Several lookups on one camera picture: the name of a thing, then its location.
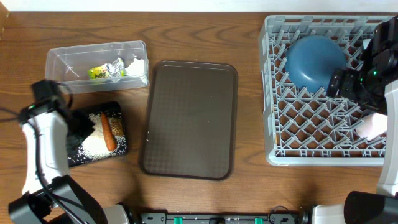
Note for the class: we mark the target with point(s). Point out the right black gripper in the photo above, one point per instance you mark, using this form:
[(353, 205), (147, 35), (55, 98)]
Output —
[(348, 78)]

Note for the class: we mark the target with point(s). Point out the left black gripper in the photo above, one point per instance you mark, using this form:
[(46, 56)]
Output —
[(88, 126)]

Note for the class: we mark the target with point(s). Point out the orange carrot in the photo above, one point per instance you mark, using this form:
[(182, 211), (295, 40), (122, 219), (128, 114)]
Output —
[(109, 138)]

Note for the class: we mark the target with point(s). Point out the brown dried mushroom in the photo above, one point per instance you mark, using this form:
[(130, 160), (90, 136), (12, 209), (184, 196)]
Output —
[(117, 127)]

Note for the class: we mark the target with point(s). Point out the dark blue plate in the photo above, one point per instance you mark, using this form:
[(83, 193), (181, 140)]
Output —
[(312, 60)]

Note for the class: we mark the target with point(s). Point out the pink plastic cup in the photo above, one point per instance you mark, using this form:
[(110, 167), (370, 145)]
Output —
[(372, 126)]

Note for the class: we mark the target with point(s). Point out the yellow foil snack wrapper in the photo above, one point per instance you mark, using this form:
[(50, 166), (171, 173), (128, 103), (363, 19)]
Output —
[(115, 69)]

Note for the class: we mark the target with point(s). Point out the white tissue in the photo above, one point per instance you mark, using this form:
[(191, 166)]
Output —
[(136, 68)]

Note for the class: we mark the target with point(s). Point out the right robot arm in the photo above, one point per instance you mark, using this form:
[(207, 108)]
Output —
[(373, 87)]

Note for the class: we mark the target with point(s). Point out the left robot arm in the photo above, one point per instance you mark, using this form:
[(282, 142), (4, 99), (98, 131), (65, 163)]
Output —
[(51, 128)]

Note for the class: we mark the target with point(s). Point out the black waste tray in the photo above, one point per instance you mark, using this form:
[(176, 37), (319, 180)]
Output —
[(93, 109)]

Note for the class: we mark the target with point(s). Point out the grey dishwasher rack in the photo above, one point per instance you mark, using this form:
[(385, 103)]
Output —
[(304, 128)]

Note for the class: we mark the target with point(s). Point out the white rice pile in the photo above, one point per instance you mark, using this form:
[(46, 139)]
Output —
[(94, 144)]

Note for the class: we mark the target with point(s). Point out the clear plastic bin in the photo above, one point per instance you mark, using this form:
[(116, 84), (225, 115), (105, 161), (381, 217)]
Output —
[(69, 65)]

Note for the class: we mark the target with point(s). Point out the dark brown serving tray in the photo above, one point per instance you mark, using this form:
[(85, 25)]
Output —
[(191, 121)]

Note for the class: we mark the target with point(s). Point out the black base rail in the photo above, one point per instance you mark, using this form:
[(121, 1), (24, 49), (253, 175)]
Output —
[(283, 217)]

